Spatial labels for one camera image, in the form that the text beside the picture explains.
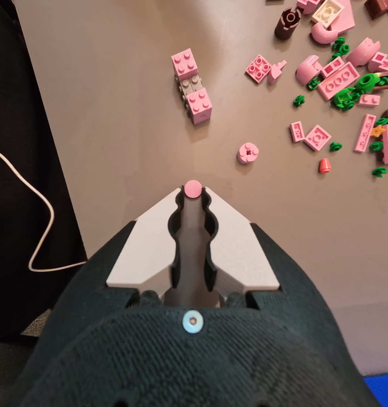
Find brown round brick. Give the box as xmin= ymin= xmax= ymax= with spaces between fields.
xmin=274 ymin=8 xmax=301 ymax=40

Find white square plate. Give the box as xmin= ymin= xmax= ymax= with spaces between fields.
xmin=312 ymin=0 xmax=345 ymax=23

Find pink toy brick assembly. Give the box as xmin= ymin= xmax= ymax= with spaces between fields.
xmin=171 ymin=48 xmax=213 ymax=125

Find blue storage bin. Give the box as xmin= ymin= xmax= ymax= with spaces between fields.
xmin=363 ymin=374 xmax=388 ymax=407

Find pink round tile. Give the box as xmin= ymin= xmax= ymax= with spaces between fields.
xmin=184 ymin=180 xmax=203 ymax=199

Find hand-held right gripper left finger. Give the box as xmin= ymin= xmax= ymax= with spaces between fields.
xmin=106 ymin=186 xmax=185 ymax=290

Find pink round brick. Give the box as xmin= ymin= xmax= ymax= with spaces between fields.
xmin=237 ymin=142 xmax=260 ymax=164

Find pile of small toy bricks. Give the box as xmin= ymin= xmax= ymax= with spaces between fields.
xmin=245 ymin=0 xmax=388 ymax=177

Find white cable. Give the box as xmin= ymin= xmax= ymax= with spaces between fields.
xmin=0 ymin=147 xmax=88 ymax=273

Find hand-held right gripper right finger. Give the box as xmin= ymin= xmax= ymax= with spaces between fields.
xmin=202 ymin=186 xmax=281 ymax=301

